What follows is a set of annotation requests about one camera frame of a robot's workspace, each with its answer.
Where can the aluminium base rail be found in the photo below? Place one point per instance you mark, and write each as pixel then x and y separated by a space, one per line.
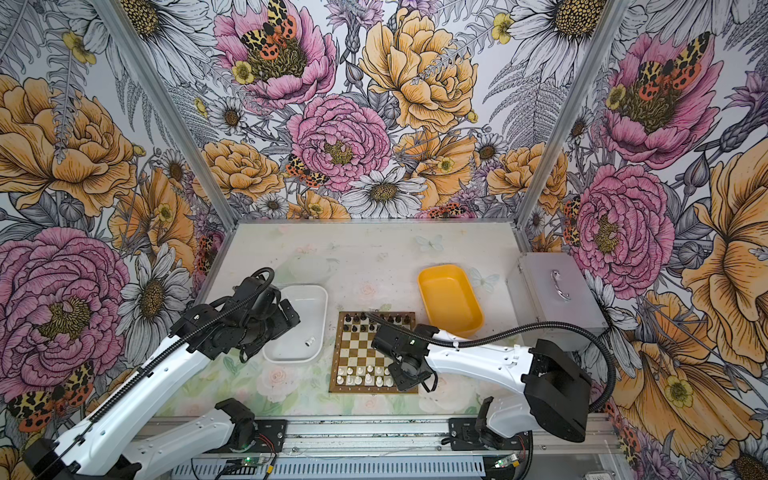
pixel 336 436

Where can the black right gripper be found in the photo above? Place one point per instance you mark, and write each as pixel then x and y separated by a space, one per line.
pixel 401 383

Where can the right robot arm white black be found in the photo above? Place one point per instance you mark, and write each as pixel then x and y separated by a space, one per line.
pixel 545 388

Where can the aluminium corner post right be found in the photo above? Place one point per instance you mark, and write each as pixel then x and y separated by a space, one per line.
pixel 600 47

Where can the yellow plastic tray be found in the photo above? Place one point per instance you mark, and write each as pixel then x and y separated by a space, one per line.
pixel 449 300

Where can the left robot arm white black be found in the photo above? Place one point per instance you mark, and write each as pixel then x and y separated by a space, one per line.
pixel 103 444

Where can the wooden chess board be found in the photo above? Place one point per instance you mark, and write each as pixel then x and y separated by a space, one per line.
pixel 358 368

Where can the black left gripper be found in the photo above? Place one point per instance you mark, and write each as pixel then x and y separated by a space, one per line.
pixel 279 325

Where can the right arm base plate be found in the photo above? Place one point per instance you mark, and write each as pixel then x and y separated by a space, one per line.
pixel 463 435

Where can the grey metal box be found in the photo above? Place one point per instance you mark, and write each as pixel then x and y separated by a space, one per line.
pixel 550 287

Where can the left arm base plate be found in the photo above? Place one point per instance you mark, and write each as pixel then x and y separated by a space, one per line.
pixel 264 435

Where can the aluminium corner post left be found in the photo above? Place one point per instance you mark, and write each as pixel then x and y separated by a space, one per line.
pixel 118 24

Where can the aluminium corner post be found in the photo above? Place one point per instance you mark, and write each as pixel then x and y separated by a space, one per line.
pixel 118 24
pixel 600 47

